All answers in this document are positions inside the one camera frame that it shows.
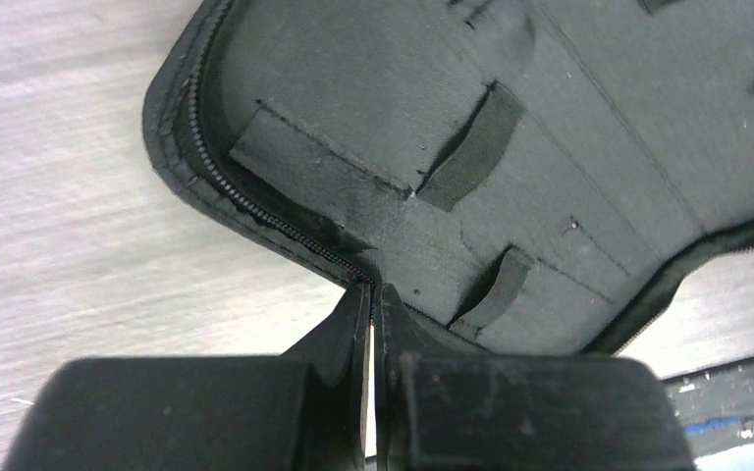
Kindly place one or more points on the black zip tool case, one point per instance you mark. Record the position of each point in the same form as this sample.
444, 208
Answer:
531, 176

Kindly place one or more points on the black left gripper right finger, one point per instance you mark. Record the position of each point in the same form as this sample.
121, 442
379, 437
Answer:
441, 407

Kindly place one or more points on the black hair clip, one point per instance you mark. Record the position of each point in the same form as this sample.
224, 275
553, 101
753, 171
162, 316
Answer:
370, 447

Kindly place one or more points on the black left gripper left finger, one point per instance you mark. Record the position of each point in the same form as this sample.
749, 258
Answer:
302, 409

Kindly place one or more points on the black mounting base plate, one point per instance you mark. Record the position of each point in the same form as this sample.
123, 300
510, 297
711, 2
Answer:
715, 407

